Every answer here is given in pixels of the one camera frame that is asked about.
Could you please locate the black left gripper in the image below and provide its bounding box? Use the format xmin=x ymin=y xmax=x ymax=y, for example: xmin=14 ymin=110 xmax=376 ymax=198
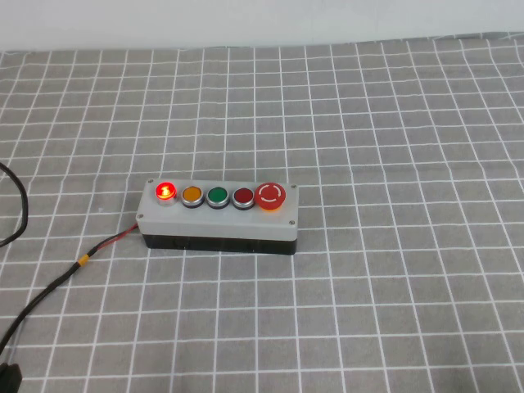
xmin=0 ymin=361 xmax=22 ymax=393

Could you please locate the green push button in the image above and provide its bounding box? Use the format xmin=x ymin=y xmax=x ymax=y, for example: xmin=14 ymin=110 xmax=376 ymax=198
xmin=206 ymin=186 xmax=229 ymax=210

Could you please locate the grey black button control box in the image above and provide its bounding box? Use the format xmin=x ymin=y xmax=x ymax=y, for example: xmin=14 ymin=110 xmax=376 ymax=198
xmin=136 ymin=178 xmax=300 ymax=257

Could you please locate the yellow push button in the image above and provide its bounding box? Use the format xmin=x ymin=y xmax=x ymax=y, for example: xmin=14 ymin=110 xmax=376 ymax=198
xmin=181 ymin=185 xmax=205 ymax=210

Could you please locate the dark red push button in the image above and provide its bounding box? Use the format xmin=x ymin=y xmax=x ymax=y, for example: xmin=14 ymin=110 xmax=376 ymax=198
xmin=231 ymin=187 xmax=255 ymax=211

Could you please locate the red mushroom emergency stop button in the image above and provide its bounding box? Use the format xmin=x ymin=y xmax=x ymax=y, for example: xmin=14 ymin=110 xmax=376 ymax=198
xmin=254 ymin=182 xmax=286 ymax=213

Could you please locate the grey white-grid tablecloth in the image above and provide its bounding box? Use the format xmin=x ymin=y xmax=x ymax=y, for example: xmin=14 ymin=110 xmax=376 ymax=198
xmin=0 ymin=32 xmax=524 ymax=393

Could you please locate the red black power wire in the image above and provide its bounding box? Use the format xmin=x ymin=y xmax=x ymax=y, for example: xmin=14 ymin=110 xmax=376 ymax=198
xmin=0 ymin=224 xmax=142 ymax=354

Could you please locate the thick black cable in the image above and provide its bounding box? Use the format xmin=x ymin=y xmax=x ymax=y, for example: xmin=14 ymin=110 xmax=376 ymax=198
xmin=0 ymin=162 xmax=29 ymax=248

